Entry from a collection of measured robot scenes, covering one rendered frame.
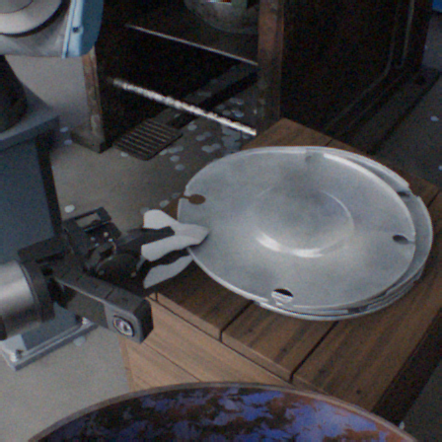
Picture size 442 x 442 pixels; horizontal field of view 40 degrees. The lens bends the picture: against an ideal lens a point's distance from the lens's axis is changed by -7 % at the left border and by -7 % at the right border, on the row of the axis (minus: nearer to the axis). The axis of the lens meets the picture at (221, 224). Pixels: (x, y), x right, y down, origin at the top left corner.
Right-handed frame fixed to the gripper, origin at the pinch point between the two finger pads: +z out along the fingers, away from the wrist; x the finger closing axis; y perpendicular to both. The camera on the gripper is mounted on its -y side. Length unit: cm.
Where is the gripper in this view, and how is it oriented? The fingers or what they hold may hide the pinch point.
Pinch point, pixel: (201, 242)
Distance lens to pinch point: 72.0
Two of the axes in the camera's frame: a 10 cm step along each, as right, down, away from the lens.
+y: -5.5, -5.6, 6.2
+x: -0.5, 7.7, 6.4
